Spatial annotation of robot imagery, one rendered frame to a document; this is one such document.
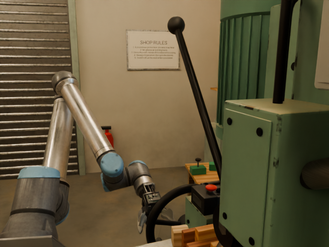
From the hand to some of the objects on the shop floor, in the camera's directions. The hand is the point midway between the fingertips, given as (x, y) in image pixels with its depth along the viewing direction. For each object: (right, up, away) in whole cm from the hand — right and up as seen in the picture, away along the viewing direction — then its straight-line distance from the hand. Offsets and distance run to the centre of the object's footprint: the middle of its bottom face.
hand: (158, 231), depth 110 cm
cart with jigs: (+55, -48, +112) cm, 134 cm away
